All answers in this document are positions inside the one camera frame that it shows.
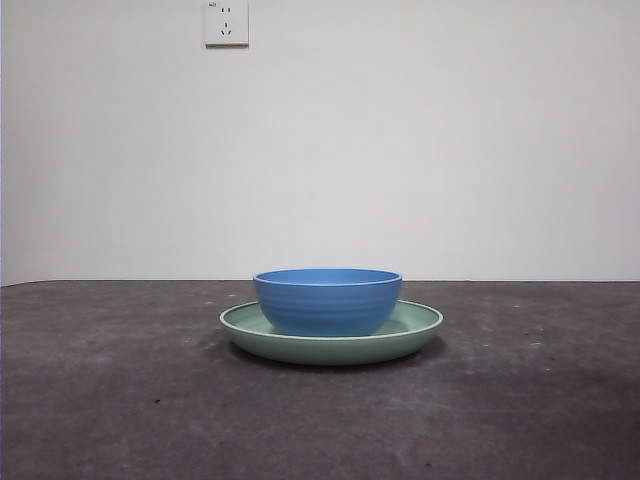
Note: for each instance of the blue bowl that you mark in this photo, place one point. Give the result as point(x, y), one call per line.
point(325, 305)

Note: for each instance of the green plate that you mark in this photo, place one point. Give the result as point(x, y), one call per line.
point(325, 352)

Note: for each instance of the white wall socket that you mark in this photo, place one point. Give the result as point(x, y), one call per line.
point(227, 30)

